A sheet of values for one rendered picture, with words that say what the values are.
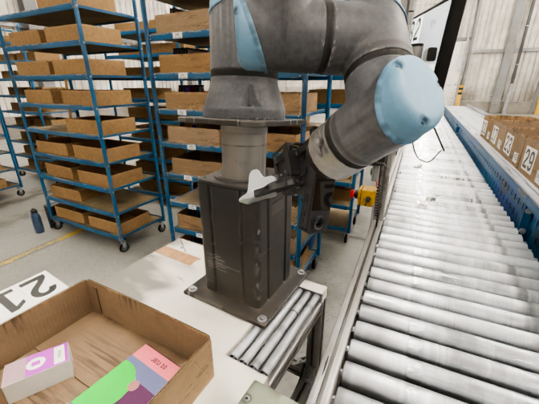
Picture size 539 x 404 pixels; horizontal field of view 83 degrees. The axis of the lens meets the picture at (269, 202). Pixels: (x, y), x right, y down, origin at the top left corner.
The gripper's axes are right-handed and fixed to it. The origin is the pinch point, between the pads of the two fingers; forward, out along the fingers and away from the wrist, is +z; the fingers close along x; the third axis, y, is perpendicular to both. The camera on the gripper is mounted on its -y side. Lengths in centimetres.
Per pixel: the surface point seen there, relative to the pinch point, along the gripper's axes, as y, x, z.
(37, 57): 288, 105, 331
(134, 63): 786, -54, 897
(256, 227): -3.2, 1.1, 6.8
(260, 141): 15.5, 0.1, 1.3
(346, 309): -24.6, -23.8, 11.6
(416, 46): 55, -62, -5
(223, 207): 2.9, 6.7, 11.4
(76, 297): -13, 37, 34
